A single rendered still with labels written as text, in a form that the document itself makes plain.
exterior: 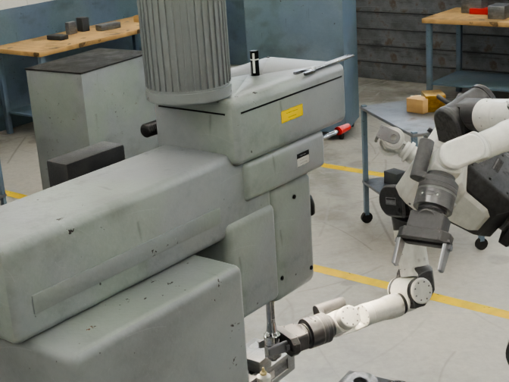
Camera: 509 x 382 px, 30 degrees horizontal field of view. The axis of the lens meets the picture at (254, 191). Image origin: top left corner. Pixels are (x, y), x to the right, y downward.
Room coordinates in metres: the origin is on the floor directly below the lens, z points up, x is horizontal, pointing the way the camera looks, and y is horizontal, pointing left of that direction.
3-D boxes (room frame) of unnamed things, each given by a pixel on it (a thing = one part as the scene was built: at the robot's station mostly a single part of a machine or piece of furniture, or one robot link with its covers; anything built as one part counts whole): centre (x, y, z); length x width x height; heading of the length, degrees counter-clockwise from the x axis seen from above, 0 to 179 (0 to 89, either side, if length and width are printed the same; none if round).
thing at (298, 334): (2.40, -0.10, 1.12); 0.13 x 0.12 x 0.10; 29
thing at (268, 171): (2.33, 0.01, 1.68); 0.34 x 0.24 x 0.10; 141
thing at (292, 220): (2.36, -0.02, 1.47); 0.21 x 0.19 x 0.32; 51
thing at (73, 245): (1.97, 0.29, 1.66); 0.80 x 0.23 x 0.20; 141
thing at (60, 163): (2.34, 0.43, 1.62); 0.20 x 0.09 x 0.21; 141
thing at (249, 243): (2.21, 0.10, 1.47); 0.24 x 0.19 x 0.26; 51
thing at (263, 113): (2.35, -0.01, 1.81); 0.47 x 0.26 x 0.16; 141
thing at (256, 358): (2.50, 0.06, 1.02); 0.15 x 0.06 x 0.04; 53
